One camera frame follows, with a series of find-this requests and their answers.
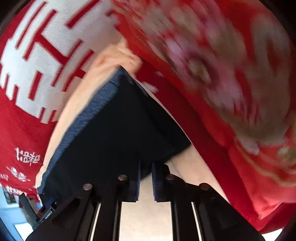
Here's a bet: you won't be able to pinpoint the black pants blue patterned waistband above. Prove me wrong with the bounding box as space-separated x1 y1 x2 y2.
38 67 191 204

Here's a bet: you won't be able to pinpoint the beige sofa seat cushion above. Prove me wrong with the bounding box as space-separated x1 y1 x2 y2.
36 39 226 240

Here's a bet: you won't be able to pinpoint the small red embroidered pillow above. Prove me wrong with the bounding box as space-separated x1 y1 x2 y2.
112 1 295 233

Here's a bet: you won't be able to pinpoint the red sofa cover white characters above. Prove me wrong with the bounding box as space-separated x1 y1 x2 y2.
1 1 120 198

